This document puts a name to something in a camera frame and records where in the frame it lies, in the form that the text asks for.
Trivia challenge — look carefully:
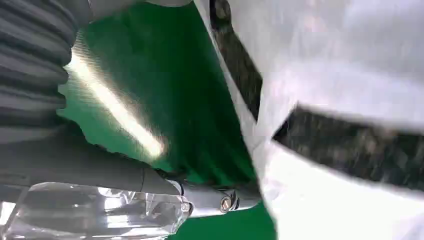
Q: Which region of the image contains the green table mat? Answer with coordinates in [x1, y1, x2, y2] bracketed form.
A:
[56, 0, 278, 240]

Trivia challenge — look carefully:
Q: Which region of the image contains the white panel with black bands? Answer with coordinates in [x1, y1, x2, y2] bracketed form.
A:
[193, 0, 424, 240]

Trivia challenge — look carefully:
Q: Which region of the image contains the ribbed grey right arm sleeve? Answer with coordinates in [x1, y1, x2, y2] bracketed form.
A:
[0, 0, 80, 144]

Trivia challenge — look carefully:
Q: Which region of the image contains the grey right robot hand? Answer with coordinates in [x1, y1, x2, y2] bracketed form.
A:
[0, 116, 263, 220]

